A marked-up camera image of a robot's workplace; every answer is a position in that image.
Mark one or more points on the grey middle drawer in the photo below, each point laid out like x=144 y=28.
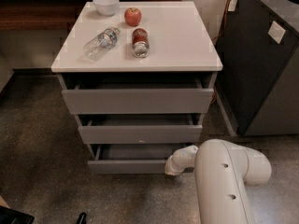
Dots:
x=139 y=129

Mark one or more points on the grey drawer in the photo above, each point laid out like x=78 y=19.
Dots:
x=139 y=129
x=131 y=159
x=121 y=99

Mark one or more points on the white cabinet with grey frame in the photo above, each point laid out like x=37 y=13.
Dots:
x=180 y=52

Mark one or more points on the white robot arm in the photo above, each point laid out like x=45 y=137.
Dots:
x=222 y=172

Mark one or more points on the grey bottom drawer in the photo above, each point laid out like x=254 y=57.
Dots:
x=131 y=159

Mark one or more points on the grey top drawer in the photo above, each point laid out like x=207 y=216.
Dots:
x=121 y=99

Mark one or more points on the white label on bin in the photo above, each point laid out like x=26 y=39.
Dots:
x=276 y=32

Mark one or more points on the small black object on floor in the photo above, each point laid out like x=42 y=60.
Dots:
x=82 y=218

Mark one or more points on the red apple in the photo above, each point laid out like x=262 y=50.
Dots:
x=132 y=16

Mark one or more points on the dark grey bin cabinet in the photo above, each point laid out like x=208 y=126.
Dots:
x=258 y=85

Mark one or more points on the dark wooden bench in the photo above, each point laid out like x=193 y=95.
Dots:
x=25 y=15

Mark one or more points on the white bowl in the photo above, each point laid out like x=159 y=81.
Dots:
x=106 y=7

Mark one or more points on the red soda can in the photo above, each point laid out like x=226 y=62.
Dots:
x=140 y=43

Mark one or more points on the clear plastic water bottle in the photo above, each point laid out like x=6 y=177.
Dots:
x=102 y=43

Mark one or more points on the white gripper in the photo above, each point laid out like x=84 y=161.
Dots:
x=178 y=161

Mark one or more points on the white tag on cable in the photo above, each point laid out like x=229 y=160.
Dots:
x=232 y=5

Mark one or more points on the black object bottom left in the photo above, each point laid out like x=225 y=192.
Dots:
x=10 y=216

